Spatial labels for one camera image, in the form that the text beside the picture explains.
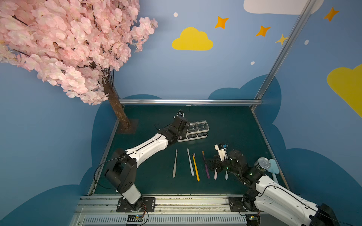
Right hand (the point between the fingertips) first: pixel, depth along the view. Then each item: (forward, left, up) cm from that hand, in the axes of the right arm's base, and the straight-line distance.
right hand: (211, 157), depth 81 cm
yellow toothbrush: (-6, +7, -11) cm, 14 cm away
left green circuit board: (-31, +40, -13) cm, 53 cm away
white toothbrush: (0, +12, -11) cm, 16 cm away
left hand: (+18, +19, +7) cm, 27 cm away
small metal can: (0, -32, -6) cm, 32 cm away
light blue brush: (0, -41, -12) cm, 43 cm away
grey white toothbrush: (-8, +22, -10) cm, 25 cm away
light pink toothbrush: (-6, -4, -11) cm, 13 cm away
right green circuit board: (-27, -22, -13) cm, 37 cm away
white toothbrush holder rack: (+21, +9, -2) cm, 23 cm away
